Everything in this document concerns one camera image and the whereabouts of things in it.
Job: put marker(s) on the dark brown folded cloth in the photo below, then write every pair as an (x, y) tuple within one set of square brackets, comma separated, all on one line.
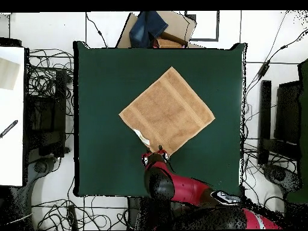
[(173, 37)]

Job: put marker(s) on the black power strip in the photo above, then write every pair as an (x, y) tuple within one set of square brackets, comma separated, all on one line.
[(72, 216)]

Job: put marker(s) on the blue denim jeans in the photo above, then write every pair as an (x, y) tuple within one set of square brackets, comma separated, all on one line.
[(144, 26)]

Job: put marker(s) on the dark green table cloth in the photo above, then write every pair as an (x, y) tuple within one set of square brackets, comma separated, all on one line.
[(108, 168)]

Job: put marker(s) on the dark flat object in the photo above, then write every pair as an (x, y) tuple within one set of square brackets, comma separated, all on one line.
[(9, 42)]

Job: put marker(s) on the beige box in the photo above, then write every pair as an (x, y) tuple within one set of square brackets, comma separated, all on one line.
[(8, 74)]

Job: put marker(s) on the tan terry towel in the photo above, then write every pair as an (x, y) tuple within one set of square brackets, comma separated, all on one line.
[(168, 110)]

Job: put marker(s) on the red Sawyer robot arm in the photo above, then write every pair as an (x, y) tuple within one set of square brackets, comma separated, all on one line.
[(187, 187)]

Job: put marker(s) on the white desk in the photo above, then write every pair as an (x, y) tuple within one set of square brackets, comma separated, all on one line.
[(12, 156)]

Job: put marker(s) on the tan folded cloth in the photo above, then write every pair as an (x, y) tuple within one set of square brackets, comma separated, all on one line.
[(168, 44)]

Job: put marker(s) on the grey square frame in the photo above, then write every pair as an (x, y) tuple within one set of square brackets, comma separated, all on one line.
[(217, 24)]

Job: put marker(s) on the brown cardboard box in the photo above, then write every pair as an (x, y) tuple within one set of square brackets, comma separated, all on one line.
[(178, 24)]

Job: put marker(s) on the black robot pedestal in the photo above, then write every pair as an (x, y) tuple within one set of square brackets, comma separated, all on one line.
[(134, 211)]

